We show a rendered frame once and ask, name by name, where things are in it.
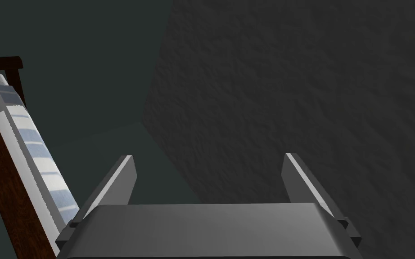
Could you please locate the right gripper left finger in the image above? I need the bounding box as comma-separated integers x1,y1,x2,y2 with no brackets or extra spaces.
73,154,138,222

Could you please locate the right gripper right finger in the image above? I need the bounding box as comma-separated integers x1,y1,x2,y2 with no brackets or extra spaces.
281,152,348,229

